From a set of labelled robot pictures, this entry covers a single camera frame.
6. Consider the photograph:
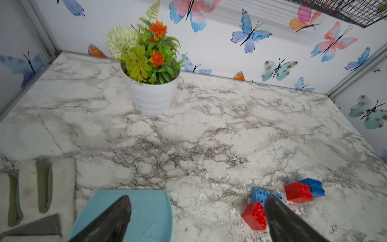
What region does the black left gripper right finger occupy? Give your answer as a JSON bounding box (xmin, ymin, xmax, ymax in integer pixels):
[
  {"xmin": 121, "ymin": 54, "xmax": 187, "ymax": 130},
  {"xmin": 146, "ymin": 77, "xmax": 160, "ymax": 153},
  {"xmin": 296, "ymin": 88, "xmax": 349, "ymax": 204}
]
[{"xmin": 265, "ymin": 195, "xmax": 328, "ymax": 242}]

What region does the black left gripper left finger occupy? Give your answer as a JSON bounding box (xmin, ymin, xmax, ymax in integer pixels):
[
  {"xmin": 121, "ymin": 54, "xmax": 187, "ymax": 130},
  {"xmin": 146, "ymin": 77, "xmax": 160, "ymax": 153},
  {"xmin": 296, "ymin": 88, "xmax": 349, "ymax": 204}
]
[{"xmin": 69, "ymin": 195, "xmax": 132, "ymax": 242}]

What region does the red square lego brick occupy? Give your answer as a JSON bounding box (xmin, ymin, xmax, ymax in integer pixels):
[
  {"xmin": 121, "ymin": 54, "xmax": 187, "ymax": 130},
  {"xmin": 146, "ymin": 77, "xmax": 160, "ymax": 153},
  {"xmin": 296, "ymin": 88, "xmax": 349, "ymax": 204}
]
[
  {"xmin": 285, "ymin": 183, "xmax": 313, "ymax": 204},
  {"xmin": 241, "ymin": 202, "xmax": 268, "ymax": 231}
]

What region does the dark blue square lego brick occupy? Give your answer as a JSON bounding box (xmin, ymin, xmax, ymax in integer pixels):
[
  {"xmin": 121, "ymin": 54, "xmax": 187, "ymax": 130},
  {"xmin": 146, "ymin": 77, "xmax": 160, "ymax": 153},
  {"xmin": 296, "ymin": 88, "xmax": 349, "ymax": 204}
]
[{"xmin": 299, "ymin": 178, "xmax": 325, "ymax": 199}]

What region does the light blue long lego brick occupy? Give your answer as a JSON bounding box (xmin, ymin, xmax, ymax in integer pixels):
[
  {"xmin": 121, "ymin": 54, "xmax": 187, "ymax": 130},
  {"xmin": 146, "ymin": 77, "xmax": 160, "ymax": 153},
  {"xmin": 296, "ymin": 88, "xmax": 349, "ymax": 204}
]
[{"xmin": 251, "ymin": 188, "xmax": 283, "ymax": 206}]

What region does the light blue plastic plate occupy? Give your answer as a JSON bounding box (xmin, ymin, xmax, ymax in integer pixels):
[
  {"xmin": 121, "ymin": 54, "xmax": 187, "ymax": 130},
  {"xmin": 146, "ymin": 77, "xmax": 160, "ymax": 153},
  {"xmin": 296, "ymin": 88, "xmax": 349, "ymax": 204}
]
[{"xmin": 70, "ymin": 190, "xmax": 173, "ymax": 242}]

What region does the beige green work glove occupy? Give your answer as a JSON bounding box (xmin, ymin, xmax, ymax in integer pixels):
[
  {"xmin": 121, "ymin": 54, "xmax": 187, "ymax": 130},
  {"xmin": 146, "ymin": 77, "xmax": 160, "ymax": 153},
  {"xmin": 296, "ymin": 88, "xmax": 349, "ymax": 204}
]
[{"xmin": 1, "ymin": 158, "xmax": 76, "ymax": 242}]

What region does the white pot artificial plant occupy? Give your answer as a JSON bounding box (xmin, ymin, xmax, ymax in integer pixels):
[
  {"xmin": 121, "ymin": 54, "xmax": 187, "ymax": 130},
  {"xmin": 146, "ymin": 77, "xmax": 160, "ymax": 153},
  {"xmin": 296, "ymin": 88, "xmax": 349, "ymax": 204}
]
[{"xmin": 107, "ymin": 1, "xmax": 183, "ymax": 116}]

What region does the black wire wall basket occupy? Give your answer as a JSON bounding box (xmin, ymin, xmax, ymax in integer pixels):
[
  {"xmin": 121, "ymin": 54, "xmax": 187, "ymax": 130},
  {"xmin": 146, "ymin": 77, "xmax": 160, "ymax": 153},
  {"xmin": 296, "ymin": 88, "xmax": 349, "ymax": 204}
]
[{"xmin": 291, "ymin": 0, "xmax": 387, "ymax": 28}]

